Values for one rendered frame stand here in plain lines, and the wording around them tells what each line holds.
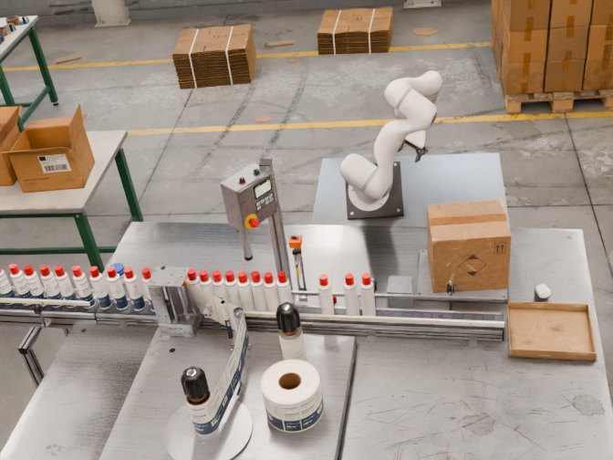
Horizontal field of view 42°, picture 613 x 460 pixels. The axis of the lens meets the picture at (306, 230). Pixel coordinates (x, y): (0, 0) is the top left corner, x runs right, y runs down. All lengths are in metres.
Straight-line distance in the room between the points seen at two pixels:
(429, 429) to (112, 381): 1.21
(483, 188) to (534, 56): 2.29
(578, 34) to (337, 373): 3.73
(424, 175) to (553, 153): 1.90
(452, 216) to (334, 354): 0.73
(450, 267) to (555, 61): 3.14
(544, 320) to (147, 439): 1.54
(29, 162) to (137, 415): 1.90
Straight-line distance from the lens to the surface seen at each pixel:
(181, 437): 2.82
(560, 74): 6.11
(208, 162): 5.89
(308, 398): 2.66
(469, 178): 3.93
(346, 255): 3.48
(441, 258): 3.13
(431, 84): 3.20
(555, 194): 5.30
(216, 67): 6.90
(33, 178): 4.48
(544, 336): 3.12
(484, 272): 3.20
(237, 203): 2.86
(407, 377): 2.95
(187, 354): 3.09
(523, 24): 5.90
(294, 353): 2.85
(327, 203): 3.81
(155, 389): 3.01
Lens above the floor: 3.02
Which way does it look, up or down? 37 degrees down
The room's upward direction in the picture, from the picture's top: 8 degrees counter-clockwise
